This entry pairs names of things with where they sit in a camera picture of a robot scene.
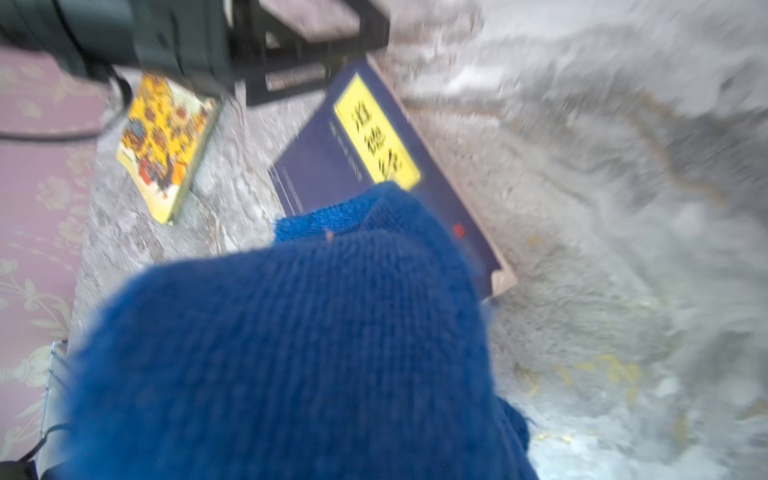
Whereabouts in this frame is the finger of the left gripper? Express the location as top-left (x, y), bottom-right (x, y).
top-left (230, 1), bottom-right (390, 107)

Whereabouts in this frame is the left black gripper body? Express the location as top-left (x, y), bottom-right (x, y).
top-left (1, 1), bottom-right (236, 96)

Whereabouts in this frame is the yellow history picture book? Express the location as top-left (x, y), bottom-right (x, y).
top-left (116, 73), bottom-right (222, 224)

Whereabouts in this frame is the dark blue book yellow label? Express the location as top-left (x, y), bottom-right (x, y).
top-left (270, 57), bottom-right (518, 299)

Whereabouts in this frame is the blue cloth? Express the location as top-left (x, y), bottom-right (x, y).
top-left (62, 183), bottom-right (536, 479)

